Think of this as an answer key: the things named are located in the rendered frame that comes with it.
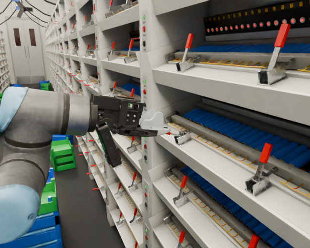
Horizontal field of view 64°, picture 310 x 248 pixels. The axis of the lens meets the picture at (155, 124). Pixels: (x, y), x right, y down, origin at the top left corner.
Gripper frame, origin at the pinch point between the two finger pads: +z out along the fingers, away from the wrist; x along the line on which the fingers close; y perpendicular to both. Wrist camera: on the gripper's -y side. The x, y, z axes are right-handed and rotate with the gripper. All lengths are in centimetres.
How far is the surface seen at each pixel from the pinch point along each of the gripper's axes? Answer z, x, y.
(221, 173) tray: 5.0, -18.5, -3.3
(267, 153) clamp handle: 5.6, -27.2, 4.7
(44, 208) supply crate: -22, 59, -58
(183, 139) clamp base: 5.8, -1.0, -1.5
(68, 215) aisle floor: -1, 110, -97
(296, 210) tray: 6.9, -34.1, -2.2
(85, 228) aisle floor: 8, 91, -95
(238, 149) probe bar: 9.7, -17.0, 1.8
